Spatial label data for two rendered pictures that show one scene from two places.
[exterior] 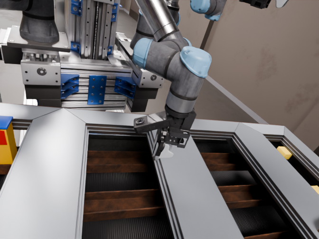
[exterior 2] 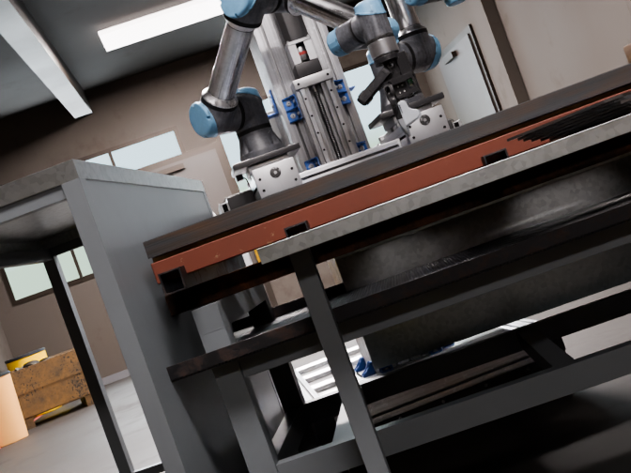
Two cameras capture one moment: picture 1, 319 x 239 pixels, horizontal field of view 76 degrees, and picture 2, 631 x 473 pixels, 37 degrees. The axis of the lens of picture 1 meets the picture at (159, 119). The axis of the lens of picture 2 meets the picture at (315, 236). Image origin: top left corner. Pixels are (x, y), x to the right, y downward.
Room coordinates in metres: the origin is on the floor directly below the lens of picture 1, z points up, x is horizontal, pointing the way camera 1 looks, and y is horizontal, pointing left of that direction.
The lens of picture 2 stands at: (-1.82, -0.89, 0.73)
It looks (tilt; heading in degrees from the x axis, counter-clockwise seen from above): 0 degrees down; 28
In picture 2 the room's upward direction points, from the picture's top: 20 degrees counter-clockwise
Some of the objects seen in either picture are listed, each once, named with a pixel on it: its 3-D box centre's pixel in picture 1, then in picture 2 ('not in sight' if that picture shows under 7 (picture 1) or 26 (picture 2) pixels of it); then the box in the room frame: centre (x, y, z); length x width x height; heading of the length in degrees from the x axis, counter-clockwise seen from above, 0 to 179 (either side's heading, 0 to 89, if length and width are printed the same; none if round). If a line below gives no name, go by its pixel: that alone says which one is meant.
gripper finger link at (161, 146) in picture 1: (161, 143); (394, 102); (0.46, -0.03, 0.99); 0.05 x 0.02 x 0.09; 13
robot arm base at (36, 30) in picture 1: (39, 24); (258, 143); (0.85, 0.61, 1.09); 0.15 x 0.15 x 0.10
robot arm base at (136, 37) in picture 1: (145, 40); (398, 94); (1.13, 0.21, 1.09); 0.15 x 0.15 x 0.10
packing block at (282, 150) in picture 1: (283, 152); not in sight; (0.93, -0.69, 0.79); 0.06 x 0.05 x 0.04; 23
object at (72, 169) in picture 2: not in sight; (53, 217); (0.14, 0.89, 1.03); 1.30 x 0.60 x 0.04; 23
